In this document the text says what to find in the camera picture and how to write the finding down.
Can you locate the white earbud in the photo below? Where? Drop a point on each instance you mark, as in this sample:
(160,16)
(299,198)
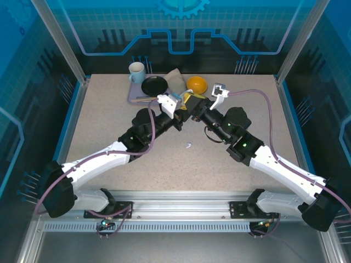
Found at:
(188,145)

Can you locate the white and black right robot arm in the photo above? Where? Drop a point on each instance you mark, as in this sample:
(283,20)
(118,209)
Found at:
(288,172)

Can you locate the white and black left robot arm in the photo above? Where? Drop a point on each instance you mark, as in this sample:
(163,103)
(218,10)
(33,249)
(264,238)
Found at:
(96,161)

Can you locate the orange bowl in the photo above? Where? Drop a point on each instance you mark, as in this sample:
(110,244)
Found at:
(196,84)

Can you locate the wooden utensil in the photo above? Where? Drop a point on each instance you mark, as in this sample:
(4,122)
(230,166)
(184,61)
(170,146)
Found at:
(142,100)

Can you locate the beige folded cloth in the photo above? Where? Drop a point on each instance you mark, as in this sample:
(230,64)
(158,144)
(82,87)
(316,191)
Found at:
(175,80)

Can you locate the dark grey fork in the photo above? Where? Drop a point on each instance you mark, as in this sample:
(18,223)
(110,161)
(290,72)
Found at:
(145,97)

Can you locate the lavender tray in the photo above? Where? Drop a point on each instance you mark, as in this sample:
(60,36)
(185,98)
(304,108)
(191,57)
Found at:
(134,91)

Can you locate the black round plate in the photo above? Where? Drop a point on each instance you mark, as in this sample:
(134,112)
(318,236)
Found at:
(154,85)

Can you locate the light blue mug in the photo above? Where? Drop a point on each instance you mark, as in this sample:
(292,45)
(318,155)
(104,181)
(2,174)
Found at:
(136,71)

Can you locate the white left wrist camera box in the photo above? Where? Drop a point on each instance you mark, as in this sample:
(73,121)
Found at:
(167,105)

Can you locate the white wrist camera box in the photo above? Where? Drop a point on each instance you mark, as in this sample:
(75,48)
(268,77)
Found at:
(167,105)
(219,91)

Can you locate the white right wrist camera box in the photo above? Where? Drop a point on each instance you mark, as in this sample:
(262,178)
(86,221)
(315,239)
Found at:
(219,91)

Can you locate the aluminium table side rail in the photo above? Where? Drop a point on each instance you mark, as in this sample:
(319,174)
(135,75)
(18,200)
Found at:
(74,115)
(289,115)

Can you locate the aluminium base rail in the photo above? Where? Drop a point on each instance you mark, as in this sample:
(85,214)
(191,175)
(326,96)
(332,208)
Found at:
(178,202)

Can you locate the aluminium frame post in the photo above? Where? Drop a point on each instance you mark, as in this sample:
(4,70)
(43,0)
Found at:
(64,41)
(297,41)

